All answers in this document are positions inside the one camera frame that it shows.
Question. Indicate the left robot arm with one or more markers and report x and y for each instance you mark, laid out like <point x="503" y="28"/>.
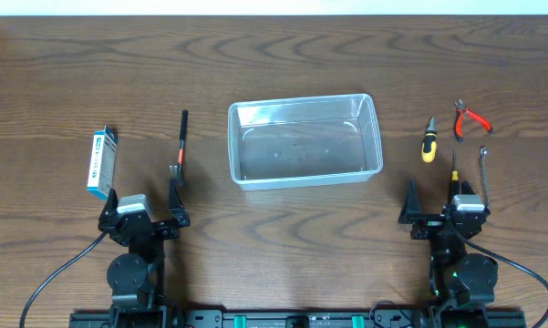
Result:
<point x="136" y="277"/>

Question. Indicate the silver wrench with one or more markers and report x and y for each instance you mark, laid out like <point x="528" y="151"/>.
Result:
<point x="483" y="152"/>

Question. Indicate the small claw hammer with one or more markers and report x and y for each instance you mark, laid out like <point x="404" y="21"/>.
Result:
<point x="177" y="169"/>

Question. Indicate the stubby yellow black screwdriver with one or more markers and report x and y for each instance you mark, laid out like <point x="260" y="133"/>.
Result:
<point x="429" y="143"/>

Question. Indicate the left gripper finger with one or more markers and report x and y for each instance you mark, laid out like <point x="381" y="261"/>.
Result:
<point x="110" y="208"/>
<point x="174" y="204"/>

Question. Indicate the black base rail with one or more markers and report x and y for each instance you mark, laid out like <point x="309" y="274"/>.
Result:
<point x="380" y="317"/>

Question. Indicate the clear plastic container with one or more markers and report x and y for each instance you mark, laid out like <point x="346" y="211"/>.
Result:
<point x="304" y="141"/>

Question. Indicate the red handled pliers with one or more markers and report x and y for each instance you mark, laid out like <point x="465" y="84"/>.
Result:
<point x="463" y="111"/>

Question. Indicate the blue white cardboard box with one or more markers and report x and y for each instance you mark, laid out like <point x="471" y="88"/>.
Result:
<point x="102" y="162"/>

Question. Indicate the thin yellow black screwdriver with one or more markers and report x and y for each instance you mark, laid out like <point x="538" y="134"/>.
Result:
<point x="454" y="179"/>

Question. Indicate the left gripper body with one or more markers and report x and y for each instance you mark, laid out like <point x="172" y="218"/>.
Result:
<point x="168" y="231"/>

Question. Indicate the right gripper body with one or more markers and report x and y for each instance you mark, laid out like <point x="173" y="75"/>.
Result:
<point x="428" y="226"/>

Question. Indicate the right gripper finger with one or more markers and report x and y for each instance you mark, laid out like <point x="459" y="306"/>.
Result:
<point x="411" y="207"/>
<point x="463" y="190"/>

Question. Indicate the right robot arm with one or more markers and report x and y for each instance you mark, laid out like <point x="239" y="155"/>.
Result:
<point x="462" y="282"/>

